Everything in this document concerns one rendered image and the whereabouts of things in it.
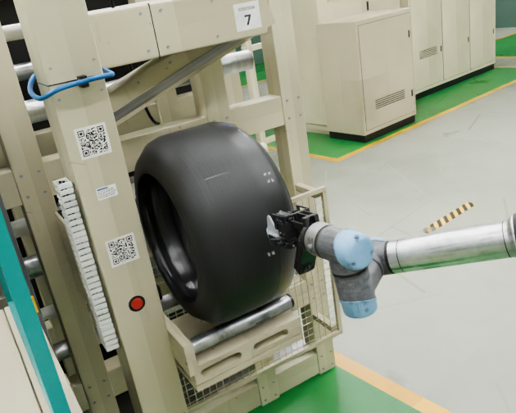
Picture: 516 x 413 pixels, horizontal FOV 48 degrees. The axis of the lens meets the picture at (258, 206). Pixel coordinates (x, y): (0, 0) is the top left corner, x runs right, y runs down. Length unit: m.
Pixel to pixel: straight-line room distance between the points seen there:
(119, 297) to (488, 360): 1.92
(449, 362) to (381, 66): 3.98
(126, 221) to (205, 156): 0.26
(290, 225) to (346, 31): 4.88
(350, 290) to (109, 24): 0.97
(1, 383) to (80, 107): 0.65
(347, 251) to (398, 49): 5.47
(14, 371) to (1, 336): 0.14
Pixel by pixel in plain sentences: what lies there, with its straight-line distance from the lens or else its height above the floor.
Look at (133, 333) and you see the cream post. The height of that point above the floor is 0.98.
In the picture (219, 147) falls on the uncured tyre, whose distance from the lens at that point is 1.50.
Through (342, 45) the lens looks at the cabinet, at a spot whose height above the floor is 1.02.
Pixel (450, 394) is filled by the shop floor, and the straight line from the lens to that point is 2.78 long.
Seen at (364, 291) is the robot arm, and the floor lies 1.19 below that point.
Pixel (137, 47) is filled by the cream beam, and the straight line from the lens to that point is 1.71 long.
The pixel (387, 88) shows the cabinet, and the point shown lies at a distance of 6.41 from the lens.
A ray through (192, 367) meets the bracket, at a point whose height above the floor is 0.88.
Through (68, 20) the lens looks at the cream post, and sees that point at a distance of 1.39.
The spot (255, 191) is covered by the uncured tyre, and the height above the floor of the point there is 1.31.
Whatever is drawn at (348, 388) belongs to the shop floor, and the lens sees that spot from 2.81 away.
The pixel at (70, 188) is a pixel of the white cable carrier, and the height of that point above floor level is 1.41.
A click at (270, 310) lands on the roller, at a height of 0.91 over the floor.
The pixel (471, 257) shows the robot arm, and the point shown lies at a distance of 1.24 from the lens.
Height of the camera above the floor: 1.81
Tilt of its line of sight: 22 degrees down
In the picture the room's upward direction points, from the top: 9 degrees counter-clockwise
